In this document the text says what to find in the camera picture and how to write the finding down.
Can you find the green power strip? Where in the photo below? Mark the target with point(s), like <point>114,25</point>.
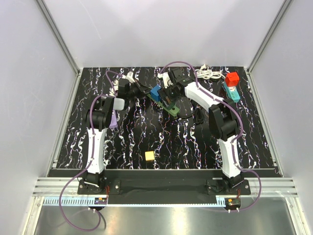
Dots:
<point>172,110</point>

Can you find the red cube plug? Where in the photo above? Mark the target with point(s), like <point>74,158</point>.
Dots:
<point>232,79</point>

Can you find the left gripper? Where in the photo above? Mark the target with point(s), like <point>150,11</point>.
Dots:
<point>141,89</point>

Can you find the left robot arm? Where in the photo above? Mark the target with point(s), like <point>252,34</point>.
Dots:
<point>99,118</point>

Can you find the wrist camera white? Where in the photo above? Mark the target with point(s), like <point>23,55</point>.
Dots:
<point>166,79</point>
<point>129,76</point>

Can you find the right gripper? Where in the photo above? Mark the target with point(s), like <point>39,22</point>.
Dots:
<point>164,92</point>

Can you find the purple power strip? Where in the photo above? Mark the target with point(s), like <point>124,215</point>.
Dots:
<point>114,123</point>

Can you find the aluminium frame rail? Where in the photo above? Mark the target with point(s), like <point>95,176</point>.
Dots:
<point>250,188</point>

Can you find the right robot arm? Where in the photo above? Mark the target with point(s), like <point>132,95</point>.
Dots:
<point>224,121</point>

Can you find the blue cube plug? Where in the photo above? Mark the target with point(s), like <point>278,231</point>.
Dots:
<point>154,93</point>

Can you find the teal power strip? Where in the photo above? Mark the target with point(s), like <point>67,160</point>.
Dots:
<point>232,92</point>

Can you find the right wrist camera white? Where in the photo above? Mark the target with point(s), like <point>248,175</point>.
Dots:
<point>166,79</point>

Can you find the black marbled mat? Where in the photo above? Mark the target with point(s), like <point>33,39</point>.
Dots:
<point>178,143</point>

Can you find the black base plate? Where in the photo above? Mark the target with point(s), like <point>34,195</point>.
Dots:
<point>153,186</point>

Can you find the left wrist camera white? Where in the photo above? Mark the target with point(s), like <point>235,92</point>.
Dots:
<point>129,76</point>

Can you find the yellow cube plug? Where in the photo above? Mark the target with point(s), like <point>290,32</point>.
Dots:
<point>149,156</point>

